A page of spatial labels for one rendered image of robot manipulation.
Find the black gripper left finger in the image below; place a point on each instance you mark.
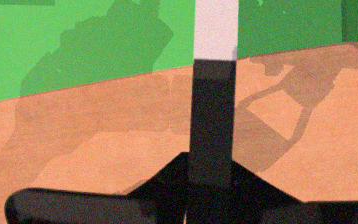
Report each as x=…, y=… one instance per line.
x=160, y=200

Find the green flat mat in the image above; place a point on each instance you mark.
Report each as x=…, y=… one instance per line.
x=53, y=44

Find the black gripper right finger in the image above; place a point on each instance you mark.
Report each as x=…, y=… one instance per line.
x=255, y=201

